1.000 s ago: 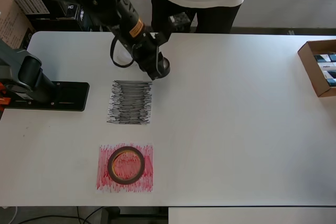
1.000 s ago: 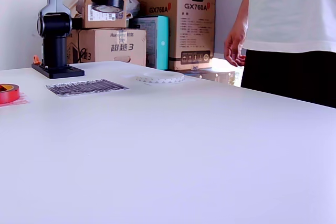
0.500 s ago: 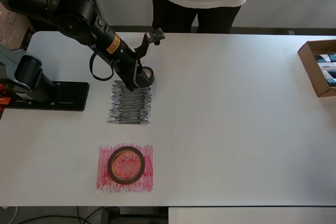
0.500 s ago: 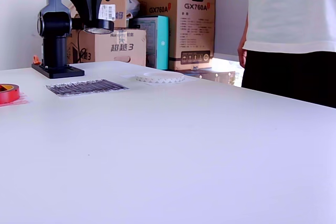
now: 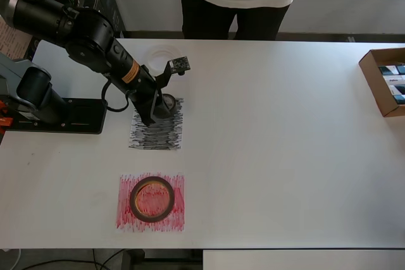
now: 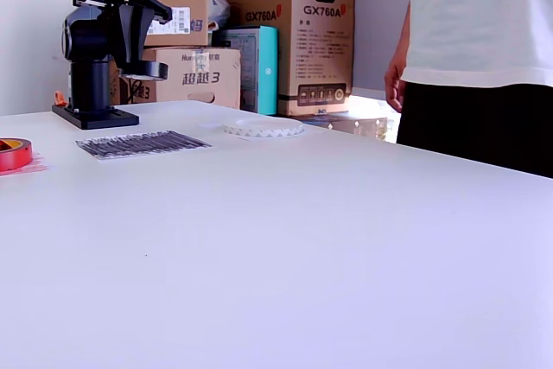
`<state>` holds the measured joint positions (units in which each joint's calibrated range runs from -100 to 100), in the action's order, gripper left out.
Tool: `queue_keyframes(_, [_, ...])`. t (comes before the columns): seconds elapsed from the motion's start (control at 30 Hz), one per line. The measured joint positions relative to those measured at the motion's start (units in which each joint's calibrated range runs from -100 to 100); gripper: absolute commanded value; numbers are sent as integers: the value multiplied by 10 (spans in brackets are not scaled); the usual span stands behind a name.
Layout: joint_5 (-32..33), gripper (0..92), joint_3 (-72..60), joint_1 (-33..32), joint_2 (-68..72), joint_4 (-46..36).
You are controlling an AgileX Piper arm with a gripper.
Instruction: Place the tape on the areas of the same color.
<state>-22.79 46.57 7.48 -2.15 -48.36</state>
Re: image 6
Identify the teal and black carton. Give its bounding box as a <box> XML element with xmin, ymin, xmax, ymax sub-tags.
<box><xmin>214</xmin><ymin>25</ymin><xmax>280</xmax><ymax>116</ymax></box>

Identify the person's right forearm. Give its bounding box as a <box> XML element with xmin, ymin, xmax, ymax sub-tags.
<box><xmin>390</xmin><ymin>0</ymin><xmax>414</xmax><ymax>68</ymax></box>

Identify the tall GX760A cardboard carton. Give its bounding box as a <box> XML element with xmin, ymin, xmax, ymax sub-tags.
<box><xmin>211</xmin><ymin>0</ymin><xmax>356</xmax><ymax>118</ymax></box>

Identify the black power cable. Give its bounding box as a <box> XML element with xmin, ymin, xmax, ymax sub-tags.
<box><xmin>126</xmin><ymin>79</ymin><xmax>144</xmax><ymax>105</ymax></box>

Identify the grey roller blind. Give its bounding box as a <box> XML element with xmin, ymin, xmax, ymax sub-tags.
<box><xmin>336</xmin><ymin>0</ymin><xmax>416</xmax><ymax>100</ymax></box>

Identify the white plastic bag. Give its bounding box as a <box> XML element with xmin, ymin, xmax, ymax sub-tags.
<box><xmin>208</xmin><ymin>0</ymin><xmax>232</xmax><ymax>33</ymax></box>

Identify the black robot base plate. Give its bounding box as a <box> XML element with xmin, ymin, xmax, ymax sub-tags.
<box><xmin>51</xmin><ymin>103</ymin><xmax>142</xmax><ymax>130</ymax></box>

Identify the blank white paper sheet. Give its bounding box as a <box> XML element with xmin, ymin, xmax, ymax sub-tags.
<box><xmin>197</xmin><ymin>118</ymin><xmax>327</xmax><ymax>143</ymax></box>

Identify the black scribbled paper sheet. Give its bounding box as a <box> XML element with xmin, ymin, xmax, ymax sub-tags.
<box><xmin>73</xmin><ymin>129</ymin><xmax>214</xmax><ymax>162</ymax></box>

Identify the red scribbled paper sheet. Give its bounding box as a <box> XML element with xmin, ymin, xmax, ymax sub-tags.
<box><xmin>0</xmin><ymin>150</ymin><xmax>51</xmax><ymax>178</ymax></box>

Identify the person's right hand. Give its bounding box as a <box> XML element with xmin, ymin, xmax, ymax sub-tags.
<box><xmin>384</xmin><ymin>54</ymin><xmax>409</xmax><ymax>114</ymax></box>

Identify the red double-sided tape roll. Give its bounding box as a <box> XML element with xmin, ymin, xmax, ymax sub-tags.
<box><xmin>0</xmin><ymin>137</ymin><xmax>35</xmax><ymax>173</ymax></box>

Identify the white double-sided tape roll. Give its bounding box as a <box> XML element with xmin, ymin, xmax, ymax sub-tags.
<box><xmin>222</xmin><ymin>116</ymin><xmax>305</xmax><ymax>140</ymax></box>

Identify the wide brown cardboard carton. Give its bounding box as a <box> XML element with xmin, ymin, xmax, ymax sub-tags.
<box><xmin>109</xmin><ymin>47</ymin><xmax>242</xmax><ymax>110</ymax></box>

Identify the person in black shorts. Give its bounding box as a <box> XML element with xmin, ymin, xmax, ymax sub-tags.
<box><xmin>396</xmin><ymin>0</ymin><xmax>553</xmax><ymax>180</ymax></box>

